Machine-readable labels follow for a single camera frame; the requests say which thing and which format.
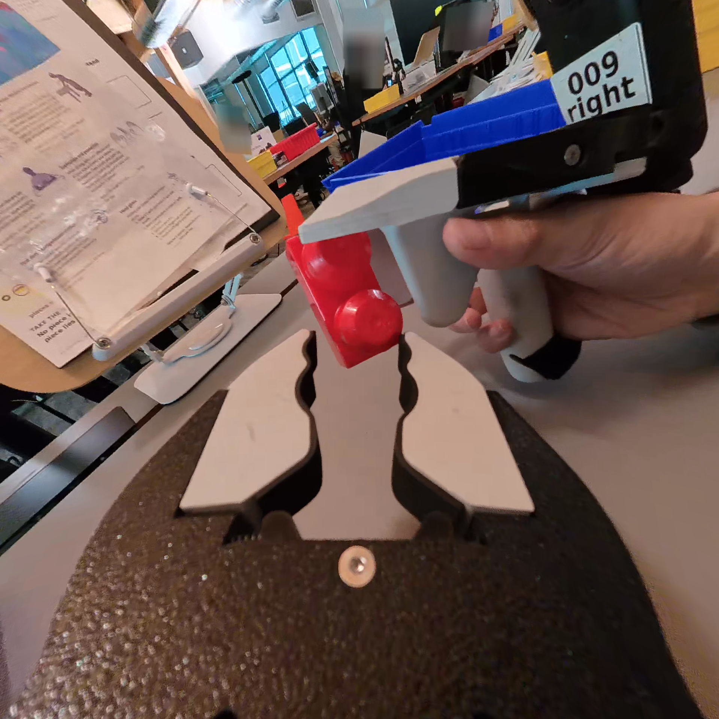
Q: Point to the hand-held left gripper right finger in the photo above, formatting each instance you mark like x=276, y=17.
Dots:
x=460, y=444

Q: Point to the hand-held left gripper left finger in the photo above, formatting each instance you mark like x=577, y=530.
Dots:
x=253, y=444

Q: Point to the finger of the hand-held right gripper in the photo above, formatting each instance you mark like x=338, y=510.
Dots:
x=382, y=196
x=390, y=264

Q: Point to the red plastic toy block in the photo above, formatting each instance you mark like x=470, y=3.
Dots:
x=337, y=303

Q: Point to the blue plastic bin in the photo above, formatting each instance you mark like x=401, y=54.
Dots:
x=477, y=129

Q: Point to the grey desk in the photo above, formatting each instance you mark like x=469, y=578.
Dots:
x=618, y=449

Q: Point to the person's right hand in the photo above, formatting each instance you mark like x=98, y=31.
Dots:
x=590, y=264

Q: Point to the distant yellow bin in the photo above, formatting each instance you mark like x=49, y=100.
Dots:
x=261, y=163
x=382, y=98

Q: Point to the distant red bin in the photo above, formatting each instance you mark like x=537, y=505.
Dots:
x=295, y=143

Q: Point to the black wall speaker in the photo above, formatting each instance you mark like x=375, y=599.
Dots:
x=185, y=48

